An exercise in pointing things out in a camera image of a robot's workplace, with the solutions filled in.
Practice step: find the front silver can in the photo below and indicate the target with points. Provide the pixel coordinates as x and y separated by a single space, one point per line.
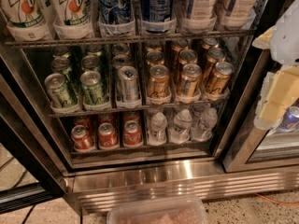
129 88

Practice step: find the blue pepsi can with face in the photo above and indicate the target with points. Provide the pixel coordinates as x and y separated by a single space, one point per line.
115 15

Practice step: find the open fridge door left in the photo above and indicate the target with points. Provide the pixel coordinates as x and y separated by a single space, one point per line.
17 138

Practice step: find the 7up zero can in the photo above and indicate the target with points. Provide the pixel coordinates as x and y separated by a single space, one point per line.
72 18
26 21

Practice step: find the top wire fridge shelf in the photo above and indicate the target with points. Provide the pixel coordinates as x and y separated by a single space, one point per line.
122 39

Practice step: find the white tall can left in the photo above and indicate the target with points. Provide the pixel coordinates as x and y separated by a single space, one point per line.
198 15

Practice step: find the front right gold can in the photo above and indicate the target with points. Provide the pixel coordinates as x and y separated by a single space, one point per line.
219 78

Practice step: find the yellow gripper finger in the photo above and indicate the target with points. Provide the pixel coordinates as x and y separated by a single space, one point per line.
279 91
263 40

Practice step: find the green can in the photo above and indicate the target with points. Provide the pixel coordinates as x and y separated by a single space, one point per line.
60 91
93 88

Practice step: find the white tall can right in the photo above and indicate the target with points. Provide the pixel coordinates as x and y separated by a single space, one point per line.
233 14

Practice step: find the white tall can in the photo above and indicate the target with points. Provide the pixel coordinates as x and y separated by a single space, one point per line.
233 14
198 15

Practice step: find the stainless fridge base grille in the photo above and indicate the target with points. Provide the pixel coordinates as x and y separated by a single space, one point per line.
98 191

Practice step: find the front right red can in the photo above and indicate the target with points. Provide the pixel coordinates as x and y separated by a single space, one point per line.
132 133

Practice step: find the dark blue pepsi can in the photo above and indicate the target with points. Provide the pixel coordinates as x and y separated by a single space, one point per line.
157 15

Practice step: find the water bottle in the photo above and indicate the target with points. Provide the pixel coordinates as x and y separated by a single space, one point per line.
203 124
157 126
179 133

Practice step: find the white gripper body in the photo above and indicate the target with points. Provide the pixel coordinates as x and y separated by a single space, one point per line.
287 41

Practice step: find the middle water bottle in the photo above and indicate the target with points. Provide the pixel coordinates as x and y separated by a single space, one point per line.
179 133

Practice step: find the red can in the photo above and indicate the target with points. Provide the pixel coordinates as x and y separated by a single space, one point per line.
82 138
132 133
107 135

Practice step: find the clear plastic food container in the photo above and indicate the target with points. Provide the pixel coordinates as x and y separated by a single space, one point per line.
182 209

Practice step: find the blue can in door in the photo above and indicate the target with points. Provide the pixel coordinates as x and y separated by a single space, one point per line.
289 120

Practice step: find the gold can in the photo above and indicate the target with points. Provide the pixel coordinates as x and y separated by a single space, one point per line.
158 81
188 80
219 78

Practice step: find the front middle gold can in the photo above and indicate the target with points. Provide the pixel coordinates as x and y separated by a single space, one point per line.
188 80

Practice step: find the front left red can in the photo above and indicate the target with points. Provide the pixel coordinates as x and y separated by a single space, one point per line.
82 138

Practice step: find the front left gold can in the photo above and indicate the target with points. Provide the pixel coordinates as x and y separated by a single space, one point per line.
158 81

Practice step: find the left water bottle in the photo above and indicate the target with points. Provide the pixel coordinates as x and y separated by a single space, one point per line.
157 126

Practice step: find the front middle red can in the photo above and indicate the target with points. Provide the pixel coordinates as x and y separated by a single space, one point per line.
107 135

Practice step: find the right water bottle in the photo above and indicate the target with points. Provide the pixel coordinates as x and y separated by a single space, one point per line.
203 124

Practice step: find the front left green can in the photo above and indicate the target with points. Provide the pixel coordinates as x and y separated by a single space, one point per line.
60 91

